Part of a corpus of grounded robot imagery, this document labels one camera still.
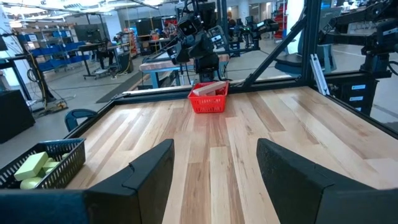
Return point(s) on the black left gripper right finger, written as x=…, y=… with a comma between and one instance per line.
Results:
x=298, y=193

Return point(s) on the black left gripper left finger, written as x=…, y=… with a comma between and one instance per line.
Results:
x=146, y=193

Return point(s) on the long pale wood block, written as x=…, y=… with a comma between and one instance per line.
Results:
x=208, y=88

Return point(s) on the green cube block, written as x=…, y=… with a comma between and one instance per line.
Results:
x=51, y=166

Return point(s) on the green cylinder block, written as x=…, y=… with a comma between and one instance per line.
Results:
x=30, y=183

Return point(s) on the green rectangular block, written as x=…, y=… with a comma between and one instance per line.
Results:
x=31, y=166

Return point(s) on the black neighbouring robot arm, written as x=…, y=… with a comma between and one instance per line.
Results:
x=373, y=37

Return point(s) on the blue work table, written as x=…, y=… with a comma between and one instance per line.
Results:
x=161, y=67

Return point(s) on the red plastic basket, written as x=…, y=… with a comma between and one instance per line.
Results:
x=207, y=104

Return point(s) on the black plastic basket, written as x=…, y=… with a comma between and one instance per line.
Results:
x=66, y=168

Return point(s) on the blue chair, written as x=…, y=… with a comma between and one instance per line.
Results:
x=77, y=116

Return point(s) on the black cabinet with blue labels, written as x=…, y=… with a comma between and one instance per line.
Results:
x=351, y=93

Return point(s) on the blue storage shelf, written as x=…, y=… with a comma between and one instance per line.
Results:
x=56, y=53

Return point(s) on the black box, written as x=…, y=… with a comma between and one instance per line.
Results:
x=14, y=115

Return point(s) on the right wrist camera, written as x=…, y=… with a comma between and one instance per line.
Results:
x=189, y=26

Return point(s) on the black diagonal frame brace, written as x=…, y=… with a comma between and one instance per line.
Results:
x=273, y=53

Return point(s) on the black table edge frame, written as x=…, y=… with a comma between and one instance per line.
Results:
x=280, y=83

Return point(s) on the black frame post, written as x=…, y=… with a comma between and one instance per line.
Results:
x=311, y=40

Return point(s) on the white aluminium bracket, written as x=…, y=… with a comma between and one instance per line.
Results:
x=318, y=74

